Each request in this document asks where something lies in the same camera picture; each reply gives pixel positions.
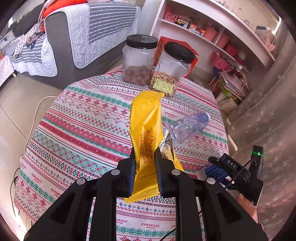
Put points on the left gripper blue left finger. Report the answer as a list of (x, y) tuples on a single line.
[(132, 172)]

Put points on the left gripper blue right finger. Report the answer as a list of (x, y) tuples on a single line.
[(157, 162)]

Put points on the yellow snack wrapper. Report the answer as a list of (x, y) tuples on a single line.
[(146, 135)]

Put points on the person's right hand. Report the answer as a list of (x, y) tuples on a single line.
[(248, 206)]

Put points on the clear plastic water bottle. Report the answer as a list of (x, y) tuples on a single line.
[(186, 128)]

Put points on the dark blue small box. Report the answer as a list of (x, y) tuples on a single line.
[(212, 171)]

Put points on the patterned striped tablecloth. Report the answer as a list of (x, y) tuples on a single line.
[(86, 132)]

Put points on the lace floral curtain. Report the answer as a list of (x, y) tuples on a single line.
[(267, 118)]

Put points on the stack of papers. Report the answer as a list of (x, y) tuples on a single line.
[(233, 84)]

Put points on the almond jar black lid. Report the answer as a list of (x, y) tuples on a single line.
[(138, 58)]

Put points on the cashew jar black lid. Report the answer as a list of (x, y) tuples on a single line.
[(163, 83)]

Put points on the pink basket on floor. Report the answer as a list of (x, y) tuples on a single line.
[(219, 62)]

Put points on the red gift box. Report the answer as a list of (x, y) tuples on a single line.
[(174, 58)]

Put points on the white pink bookshelf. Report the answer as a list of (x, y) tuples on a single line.
[(187, 21)]

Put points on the grey sofa with quilt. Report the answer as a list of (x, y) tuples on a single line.
[(79, 41)]

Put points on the orange cushion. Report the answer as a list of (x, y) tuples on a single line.
[(50, 6)]

